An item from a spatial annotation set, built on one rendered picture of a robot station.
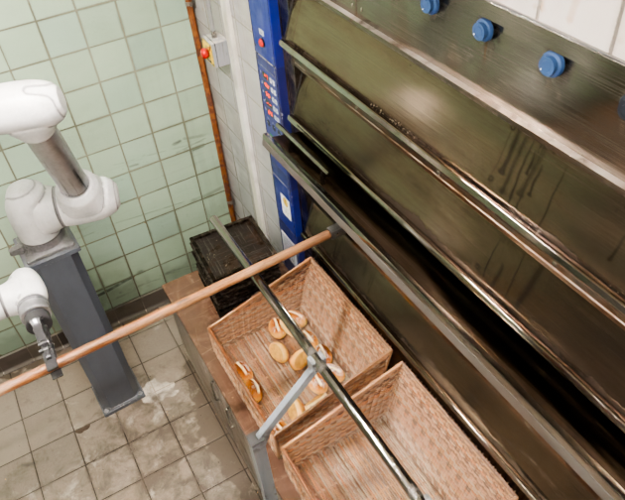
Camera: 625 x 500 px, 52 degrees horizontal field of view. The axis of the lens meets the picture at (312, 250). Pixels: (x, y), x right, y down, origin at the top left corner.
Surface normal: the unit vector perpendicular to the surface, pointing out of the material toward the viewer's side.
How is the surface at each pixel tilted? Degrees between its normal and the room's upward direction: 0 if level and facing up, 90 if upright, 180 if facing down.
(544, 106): 90
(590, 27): 90
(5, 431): 0
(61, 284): 90
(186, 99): 90
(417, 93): 70
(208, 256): 0
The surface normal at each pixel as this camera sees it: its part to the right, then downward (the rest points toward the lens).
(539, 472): -0.83, 0.12
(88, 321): 0.54, 0.55
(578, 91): -0.87, 0.38
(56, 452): -0.07, -0.72
